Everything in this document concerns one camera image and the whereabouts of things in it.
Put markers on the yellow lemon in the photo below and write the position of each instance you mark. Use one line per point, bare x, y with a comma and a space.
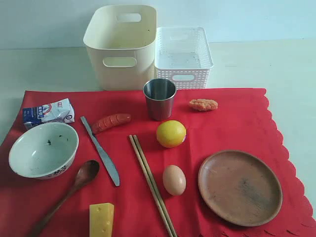
171, 133

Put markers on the fried chicken nugget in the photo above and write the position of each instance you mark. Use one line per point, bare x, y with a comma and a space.
203, 105

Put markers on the brown egg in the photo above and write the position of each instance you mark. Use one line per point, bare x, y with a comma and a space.
174, 180

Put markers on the yellow cheese wedge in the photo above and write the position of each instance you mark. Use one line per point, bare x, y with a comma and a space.
101, 217

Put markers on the stainless steel cup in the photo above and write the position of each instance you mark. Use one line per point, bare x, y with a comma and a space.
159, 94

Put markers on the red sausage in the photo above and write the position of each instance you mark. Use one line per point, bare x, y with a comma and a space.
110, 122

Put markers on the red scalloped table cloth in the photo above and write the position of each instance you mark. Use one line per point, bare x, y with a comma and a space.
242, 121

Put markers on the silver table knife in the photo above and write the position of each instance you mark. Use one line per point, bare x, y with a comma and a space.
107, 161

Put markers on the white woven plastic basket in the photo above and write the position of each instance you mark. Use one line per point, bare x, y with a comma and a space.
182, 55

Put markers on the left wooden chopstick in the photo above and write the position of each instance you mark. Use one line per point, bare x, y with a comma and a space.
151, 187

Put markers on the wooden chopstick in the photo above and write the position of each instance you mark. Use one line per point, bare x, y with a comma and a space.
151, 187
154, 184

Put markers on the cream plastic bin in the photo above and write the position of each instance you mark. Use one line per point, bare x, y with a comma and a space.
120, 42

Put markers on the brown wooden spoon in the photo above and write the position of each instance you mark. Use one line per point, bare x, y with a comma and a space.
87, 172

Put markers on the blue white milk carton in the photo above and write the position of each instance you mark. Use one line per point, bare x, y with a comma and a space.
60, 111

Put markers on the right wooden chopstick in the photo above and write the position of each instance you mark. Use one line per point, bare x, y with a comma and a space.
154, 184

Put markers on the brown wooden plate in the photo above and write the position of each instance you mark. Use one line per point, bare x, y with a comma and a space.
240, 188

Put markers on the white ceramic bowl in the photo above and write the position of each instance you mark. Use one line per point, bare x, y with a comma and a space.
45, 151

